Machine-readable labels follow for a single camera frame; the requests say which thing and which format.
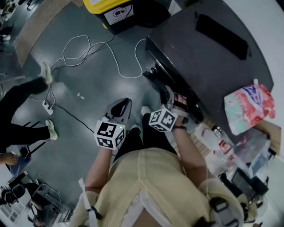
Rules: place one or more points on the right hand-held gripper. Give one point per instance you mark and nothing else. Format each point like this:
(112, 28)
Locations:
(164, 119)

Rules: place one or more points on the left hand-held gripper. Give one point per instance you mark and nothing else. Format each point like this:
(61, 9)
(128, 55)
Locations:
(108, 133)

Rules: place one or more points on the person's right forearm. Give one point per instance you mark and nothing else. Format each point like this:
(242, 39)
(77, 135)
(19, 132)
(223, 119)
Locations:
(188, 150)

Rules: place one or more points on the person's left forearm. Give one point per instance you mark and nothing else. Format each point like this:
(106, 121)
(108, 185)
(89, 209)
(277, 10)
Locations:
(99, 168)

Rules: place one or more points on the black washing machine body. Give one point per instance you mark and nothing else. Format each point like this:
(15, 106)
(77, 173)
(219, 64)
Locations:
(199, 66)

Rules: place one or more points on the person's right hand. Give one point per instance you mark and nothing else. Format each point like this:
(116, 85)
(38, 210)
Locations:
(180, 102)

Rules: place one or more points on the person's left shoe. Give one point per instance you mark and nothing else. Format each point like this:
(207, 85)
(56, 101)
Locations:
(135, 127)

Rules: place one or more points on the person's shoe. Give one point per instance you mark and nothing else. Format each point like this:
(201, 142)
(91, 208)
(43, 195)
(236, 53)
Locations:
(135, 127)
(145, 110)

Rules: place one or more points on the person's right shoe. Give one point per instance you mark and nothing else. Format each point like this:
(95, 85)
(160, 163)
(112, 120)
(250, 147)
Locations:
(145, 110)

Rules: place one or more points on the black wrist band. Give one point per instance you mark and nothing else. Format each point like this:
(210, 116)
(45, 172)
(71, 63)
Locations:
(179, 127)

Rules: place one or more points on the person's left leg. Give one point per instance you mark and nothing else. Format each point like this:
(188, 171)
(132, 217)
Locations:
(131, 142)

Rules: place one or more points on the person's leg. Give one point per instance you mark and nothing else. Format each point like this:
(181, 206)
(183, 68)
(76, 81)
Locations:
(131, 142)
(155, 137)

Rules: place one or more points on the small white floor scrap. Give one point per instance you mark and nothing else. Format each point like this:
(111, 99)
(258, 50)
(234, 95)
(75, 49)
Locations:
(80, 95)

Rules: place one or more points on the person's right leg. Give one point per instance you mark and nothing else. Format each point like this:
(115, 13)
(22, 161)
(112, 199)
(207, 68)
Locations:
(155, 137)

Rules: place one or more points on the white power strip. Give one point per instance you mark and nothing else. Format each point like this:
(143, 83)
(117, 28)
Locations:
(48, 107)

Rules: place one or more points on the pink detergent refill bag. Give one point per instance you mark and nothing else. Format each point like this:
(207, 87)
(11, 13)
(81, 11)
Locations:
(248, 106)

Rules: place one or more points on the black flat pad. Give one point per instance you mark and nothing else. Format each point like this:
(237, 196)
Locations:
(222, 35)

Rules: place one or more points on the person's light knit top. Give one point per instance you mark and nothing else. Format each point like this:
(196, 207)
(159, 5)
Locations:
(159, 188)

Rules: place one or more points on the yellow-lidded black bin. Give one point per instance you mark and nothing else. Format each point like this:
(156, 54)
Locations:
(124, 13)

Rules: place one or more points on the dark metal chair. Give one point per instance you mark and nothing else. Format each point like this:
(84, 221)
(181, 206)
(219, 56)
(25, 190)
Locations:
(24, 151)

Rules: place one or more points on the black electronic device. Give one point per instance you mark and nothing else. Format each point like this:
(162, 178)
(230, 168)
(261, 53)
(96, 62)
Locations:
(244, 181)

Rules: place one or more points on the brown floor mat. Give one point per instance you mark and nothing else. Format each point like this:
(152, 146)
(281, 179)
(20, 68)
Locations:
(33, 33)

